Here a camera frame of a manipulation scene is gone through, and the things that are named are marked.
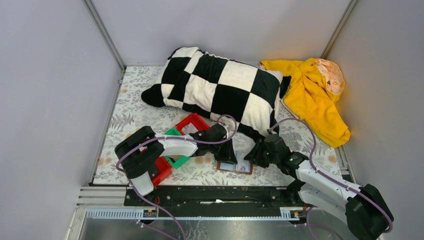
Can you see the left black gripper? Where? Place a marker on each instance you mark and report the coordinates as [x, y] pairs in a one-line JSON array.
[[224, 149]]

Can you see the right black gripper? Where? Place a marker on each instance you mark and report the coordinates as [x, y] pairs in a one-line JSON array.
[[259, 153]]

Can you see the brown leather card holder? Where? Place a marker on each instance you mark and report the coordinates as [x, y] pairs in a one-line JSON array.
[[230, 167]]

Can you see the white credit card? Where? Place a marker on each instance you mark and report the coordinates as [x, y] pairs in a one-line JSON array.
[[242, 159]]

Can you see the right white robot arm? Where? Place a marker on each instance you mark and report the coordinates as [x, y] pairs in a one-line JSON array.
[[361, 208]]

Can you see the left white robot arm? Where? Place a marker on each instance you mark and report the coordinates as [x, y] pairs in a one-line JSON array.
[[138, 153]]

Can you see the red bin with card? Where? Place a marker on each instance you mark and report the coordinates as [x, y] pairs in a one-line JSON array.
[[196, 120]]

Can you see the white id card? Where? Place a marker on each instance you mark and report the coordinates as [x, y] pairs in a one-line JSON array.
[[189, 129]]

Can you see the floral table mat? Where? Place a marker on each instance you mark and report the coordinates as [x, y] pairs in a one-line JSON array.
[[131, 113]]

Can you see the green plastic bin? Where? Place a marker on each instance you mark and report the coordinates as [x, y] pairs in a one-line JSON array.
[[176, 161]]

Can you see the red bin with black wallet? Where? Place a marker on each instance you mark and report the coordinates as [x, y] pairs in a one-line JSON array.
[[160, 171]]

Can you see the black white checkered pillow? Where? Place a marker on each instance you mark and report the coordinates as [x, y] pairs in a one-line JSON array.
[[220, 89]]

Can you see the yellow cloth garment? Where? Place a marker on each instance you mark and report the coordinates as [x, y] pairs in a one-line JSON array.
[[309, 91]]

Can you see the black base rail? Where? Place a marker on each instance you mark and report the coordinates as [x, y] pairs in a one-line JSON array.
[[218, 201]]

